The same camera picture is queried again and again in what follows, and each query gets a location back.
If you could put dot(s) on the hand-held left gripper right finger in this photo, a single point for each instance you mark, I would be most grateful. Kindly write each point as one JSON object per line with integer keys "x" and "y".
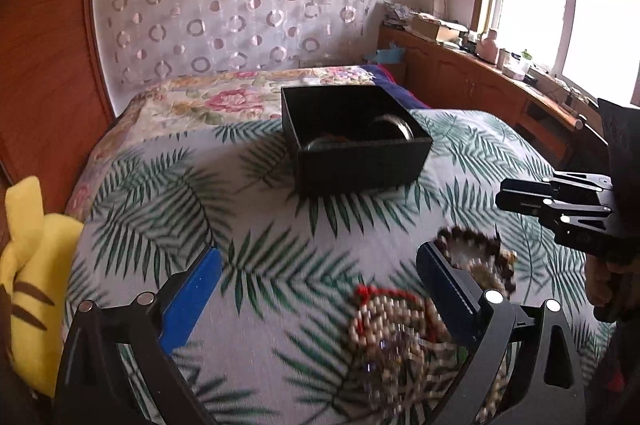
{"x": 445, "y": 285}

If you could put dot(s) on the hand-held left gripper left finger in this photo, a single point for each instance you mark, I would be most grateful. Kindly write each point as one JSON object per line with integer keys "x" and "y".
{"x": 192, "y": 300}

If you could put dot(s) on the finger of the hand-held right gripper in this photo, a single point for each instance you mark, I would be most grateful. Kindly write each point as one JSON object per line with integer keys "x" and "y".
{"x": 522, "y": 195}
{"x": 575, "y": 227}

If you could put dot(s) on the black jewelry box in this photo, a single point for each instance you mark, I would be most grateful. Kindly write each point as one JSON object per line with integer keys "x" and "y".
{"x": 360, "y": 170}

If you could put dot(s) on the person's right forearm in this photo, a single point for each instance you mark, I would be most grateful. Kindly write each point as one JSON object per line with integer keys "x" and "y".
{"x": 627, "y": 370}

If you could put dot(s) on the person's right hand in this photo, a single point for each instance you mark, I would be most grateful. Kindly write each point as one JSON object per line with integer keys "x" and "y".
{"x": 600, "y": 280}

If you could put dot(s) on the leaf-print bedsheet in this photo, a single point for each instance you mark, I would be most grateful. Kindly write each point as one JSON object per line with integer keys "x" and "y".
{"x": 280, "y": 255}

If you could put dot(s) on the white tissue container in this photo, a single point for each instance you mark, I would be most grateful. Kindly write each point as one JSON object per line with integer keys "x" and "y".
{"x": 517, "y": 69}

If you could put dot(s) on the wooden side cabinet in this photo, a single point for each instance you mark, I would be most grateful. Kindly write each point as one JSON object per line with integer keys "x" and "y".
{"x": 460, "y": 75}

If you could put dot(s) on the white cup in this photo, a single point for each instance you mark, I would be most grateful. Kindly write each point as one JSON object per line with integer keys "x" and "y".
{"x": 504, "y": 57}

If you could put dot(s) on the green-capped bottle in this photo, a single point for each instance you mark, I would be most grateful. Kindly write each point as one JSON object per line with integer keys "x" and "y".
{"x": 526, "y": 55}

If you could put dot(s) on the silver bangle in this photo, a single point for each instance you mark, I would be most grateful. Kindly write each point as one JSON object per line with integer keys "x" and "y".
{"x": 400, "y": 125}
{"x": 320, "y": 144}

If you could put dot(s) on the pink jug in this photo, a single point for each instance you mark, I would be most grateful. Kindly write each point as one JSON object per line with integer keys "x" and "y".
{"x": 487, "y": 45}

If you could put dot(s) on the yellow plush toy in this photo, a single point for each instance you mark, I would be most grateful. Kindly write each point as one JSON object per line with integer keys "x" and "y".
{"x": 30, "y": 265}

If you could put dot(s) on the dark blue blanket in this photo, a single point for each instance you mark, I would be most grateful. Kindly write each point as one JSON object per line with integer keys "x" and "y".
{"x": 395, "y": 87}

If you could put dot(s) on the cardboard box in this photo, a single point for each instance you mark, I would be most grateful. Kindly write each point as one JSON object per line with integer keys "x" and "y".
{"x": 435, "y": 29}

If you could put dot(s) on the light blue bag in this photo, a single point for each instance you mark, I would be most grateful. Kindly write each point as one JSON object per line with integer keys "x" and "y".
{"x": 385, "y": 55}

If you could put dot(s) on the floral quilt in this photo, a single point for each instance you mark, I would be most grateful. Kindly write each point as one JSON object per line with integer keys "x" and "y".
{"x": 200, "y": 100}

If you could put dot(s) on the pile of papers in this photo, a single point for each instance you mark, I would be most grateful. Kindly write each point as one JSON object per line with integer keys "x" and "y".
{"x": 400, "y": 15}

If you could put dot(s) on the wooden wardrobe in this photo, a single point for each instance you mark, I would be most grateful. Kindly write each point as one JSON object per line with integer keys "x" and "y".
{"x": 45, "y": 80}

